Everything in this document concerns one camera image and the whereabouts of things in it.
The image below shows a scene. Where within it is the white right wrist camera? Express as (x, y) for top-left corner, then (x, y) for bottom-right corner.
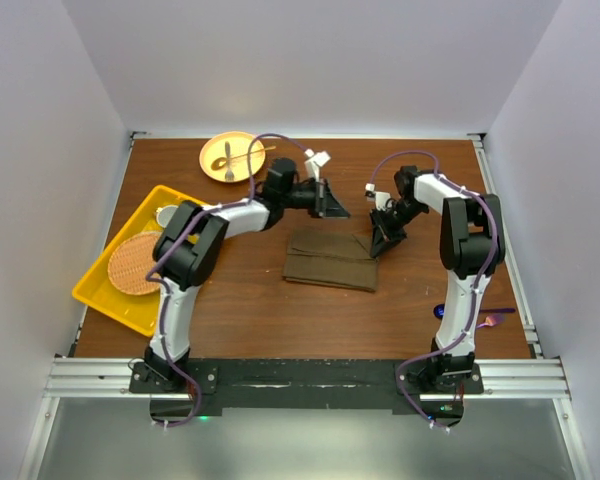
(365, 183), (392, 211)

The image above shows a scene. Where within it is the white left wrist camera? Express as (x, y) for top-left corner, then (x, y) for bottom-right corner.
(304, 149), (331, 182)

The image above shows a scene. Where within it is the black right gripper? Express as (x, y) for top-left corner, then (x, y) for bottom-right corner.
(371, 200), (429, 258)

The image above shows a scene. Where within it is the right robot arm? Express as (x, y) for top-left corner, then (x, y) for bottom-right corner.
(365, 166), (506, 393)

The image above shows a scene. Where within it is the beige round plate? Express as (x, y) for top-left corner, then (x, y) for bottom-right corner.
(199, 131), (267, 183)

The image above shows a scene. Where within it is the gold spoon on plate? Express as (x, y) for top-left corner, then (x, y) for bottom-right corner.
(210, 146), (275, 171)

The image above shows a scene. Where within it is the iridescent blue spoon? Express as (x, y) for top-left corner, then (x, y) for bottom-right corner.
(433, 303), (445, 320)

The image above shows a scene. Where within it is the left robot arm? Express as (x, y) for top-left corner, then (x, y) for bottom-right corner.
(143, 150), (350, 392)

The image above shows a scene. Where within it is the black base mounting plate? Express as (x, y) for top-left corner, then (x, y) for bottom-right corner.
(127, 358), (484, 422)

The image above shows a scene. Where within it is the brown cloth napkin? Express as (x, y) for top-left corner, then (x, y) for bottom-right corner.
(282, 229), (378, 292)

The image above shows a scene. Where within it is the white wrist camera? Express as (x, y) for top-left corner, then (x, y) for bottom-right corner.
(304, 149), (331, 182)
(365, 183), (392, 211)

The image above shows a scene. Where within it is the silver fork on plate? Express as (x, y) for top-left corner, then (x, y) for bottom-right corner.
(224, 141), (234, 182)

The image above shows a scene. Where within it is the iridescent purple fork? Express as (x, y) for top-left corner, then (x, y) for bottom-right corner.
(477, 313), (505, 328)

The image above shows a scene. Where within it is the yellow plastic tray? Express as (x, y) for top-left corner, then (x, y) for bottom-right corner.
(72, 185), (190, 337)

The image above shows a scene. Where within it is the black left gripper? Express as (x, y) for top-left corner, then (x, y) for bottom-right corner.
(280, 177), (349, 219)

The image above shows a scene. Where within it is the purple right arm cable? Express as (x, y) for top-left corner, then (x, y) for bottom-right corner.
(369, 149), (501, 431)

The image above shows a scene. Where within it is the grey mug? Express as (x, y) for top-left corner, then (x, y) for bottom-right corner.
(155, 204), (178, 229)

